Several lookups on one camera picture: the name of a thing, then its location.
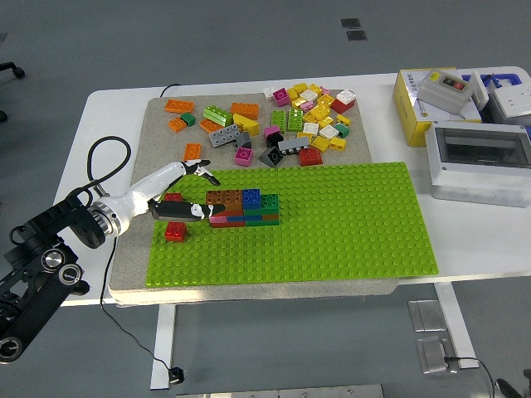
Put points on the white small toy piece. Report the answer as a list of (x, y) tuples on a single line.
[(269, 92)]

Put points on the dark green small toy brick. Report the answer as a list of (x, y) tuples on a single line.
[(342, 130), (188, 119)]

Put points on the white square toy brick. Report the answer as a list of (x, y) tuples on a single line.
[(346, 96)]

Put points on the red sloped toy brick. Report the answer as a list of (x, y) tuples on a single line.
[(310, 156)]

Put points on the long metal floor plate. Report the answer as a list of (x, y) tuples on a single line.
[(290, 391)]

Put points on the magenta square toy brick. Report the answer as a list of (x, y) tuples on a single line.
[(244, 155), (281, 97)]

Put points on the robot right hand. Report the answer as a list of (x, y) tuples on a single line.
[(507, 389)]

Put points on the lime green long toy brick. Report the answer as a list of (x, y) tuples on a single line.
[(217, 115)]

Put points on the blue plastic bin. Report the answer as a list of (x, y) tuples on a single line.
[(508, 77)]

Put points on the white plastic cover plate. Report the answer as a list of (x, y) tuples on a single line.
[(480, 89)]

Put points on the white wall socket panel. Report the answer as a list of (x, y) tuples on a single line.
[(512, 101)]

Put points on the red long toy brick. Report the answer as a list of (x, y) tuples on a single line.
[(228, 225), (234, 212)]

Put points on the pink small toy brick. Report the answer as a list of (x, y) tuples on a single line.
[(307, 106)]

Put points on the blue square toy brick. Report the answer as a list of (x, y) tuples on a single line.
[(251, 199)]

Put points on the dark green long toy brick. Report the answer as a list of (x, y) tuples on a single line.
[(262, 212), (263, 223)]

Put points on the black floor plate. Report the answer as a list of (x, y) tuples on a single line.
[(350, 22), (357, 35)]

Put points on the black plug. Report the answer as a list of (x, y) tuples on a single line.
[(176, 375)]

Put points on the lime green studded baseplate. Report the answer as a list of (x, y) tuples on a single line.
[(332, 228)]

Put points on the grey-brown mat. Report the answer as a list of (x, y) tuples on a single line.
[(215, 98)]

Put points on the brown square toy brick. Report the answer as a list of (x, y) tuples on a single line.
[(215, 197), (233, 198)]

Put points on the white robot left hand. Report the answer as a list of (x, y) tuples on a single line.
[(141, 192)]

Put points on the orange long toy brick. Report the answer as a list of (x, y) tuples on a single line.
[(192, 152), (179, 106), (245, 108), (208, 125)]

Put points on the yellow curved toy brick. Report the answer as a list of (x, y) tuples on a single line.
[(245, 122)]

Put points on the yellow cardboard box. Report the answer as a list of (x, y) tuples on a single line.
[(404, 108)]

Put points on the grey narrow toy brick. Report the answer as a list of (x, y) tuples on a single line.
[(293, 145)]

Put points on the black office chair base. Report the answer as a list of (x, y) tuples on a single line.
[(14, 68)]

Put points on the grey push-button switch box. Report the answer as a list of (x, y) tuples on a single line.
[(435, 93)]

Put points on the red square toy brick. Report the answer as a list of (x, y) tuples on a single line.
[(175, 231), (173, 197)]

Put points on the dark grey sloped toy brick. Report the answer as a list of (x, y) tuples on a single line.
[(245, 142)]

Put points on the white table leg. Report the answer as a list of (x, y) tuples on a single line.
[(452, 315), (162, 352)]

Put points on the metal floor block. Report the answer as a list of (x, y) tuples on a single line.
[(433, 356)]

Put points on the white distribution box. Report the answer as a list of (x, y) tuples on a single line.
[(469, 186)]

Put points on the yellow small toy brick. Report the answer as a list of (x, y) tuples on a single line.
[(343, 119)]

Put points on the magenta small toy brick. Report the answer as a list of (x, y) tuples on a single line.
[(272, 132)]

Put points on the orange small toy brick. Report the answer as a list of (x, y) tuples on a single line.
[(177, 124)]

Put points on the dark green square toy brick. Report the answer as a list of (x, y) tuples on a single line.
[(269, 202)]

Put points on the grey long toy brick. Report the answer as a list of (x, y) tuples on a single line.
[(225, 135)]

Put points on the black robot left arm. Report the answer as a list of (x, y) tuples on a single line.
[(54, 232)]

